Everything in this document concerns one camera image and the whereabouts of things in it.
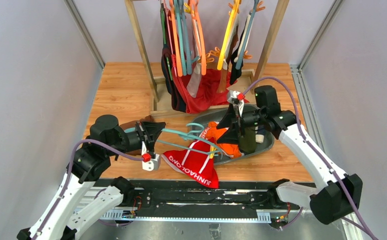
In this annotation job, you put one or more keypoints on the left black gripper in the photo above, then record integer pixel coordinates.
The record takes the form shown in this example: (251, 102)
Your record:
(143, 133)

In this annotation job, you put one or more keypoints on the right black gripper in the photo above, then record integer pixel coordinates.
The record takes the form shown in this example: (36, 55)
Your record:
(241, 122)

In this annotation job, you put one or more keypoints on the teal plastic clip hanger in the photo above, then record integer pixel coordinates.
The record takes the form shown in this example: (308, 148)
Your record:
(214, 149)

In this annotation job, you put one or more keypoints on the red underwear white trim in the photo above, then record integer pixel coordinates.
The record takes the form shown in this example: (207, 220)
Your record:
(195, 162)

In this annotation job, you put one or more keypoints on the blue-grey plastic clip hanger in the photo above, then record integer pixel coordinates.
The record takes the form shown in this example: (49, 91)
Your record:
(241, 53)

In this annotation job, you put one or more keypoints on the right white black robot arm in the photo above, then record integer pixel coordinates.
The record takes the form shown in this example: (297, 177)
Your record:
(335, 193)

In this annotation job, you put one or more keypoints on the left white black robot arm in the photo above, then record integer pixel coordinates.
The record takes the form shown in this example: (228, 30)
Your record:
(90, 157)

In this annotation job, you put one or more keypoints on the dark green underwear in basin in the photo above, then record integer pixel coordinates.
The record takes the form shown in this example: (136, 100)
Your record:
(247, 143)

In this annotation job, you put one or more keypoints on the brown underwear on hanger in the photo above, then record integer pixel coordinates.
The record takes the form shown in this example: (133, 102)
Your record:
(223, 77)

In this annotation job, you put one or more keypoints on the orange clip hanger with brown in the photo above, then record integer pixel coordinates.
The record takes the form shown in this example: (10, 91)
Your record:
(215, 52)

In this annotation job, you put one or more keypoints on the teal plastic hanger pair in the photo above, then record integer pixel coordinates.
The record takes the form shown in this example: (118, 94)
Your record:
(183, 38)

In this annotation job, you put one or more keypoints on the orange plastic hanger left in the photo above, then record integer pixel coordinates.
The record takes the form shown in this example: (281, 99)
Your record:
(176, 40)

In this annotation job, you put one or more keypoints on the orange plastic hanger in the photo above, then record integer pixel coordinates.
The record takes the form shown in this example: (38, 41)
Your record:
(176, 40)
(204, 57)

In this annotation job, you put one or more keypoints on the yellow plastic clip hanger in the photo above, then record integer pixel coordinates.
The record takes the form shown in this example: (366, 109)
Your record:
(227, 35)

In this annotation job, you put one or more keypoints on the orange plastic hanger right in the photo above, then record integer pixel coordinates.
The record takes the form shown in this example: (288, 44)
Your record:
(204, 57)

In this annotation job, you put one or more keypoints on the brown cloth on table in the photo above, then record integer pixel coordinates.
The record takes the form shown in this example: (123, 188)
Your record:
(131, 124)

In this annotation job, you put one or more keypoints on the wooden clothes rack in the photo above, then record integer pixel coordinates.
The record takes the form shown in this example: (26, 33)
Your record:
(160, 103)

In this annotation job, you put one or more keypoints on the grey plastic basin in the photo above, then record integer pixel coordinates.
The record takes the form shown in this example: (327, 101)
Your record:
(217, 114)

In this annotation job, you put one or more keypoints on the large red garment hanging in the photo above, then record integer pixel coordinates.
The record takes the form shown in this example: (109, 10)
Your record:
(206, 95)

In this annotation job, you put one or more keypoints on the dark navy garment hanging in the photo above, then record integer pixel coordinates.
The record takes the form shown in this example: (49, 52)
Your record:
(168, 76)

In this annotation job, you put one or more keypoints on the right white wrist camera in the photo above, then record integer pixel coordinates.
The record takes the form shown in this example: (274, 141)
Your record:
(235, 97)

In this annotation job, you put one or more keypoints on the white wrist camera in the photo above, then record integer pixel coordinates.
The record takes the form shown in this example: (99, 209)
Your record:
(235, 97)
(151, 162)

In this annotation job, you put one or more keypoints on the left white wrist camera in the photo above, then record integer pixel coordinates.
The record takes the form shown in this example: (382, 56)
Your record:
(151, 162)

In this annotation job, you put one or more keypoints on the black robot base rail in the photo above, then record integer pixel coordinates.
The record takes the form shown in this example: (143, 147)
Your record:
(157, 200)

